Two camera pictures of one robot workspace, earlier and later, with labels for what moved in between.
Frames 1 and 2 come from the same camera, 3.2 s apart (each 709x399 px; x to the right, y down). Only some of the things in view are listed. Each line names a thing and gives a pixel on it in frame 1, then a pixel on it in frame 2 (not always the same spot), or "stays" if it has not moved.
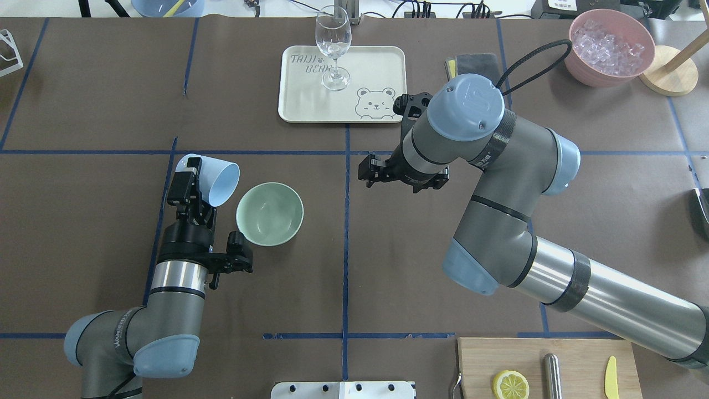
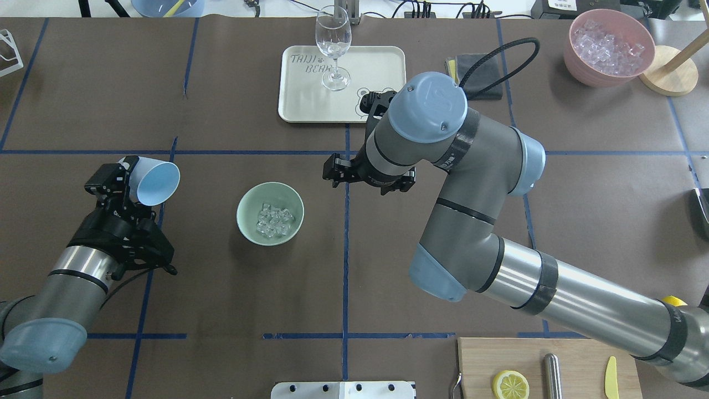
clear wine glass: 333,32 stays
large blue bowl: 159,8 stays
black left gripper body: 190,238 -> 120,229
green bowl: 270,214 stays
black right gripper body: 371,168 -> 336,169
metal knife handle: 553,377 stays
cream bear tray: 378,75 stays
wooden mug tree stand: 673,72 stays
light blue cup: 219,181 -> 154,183
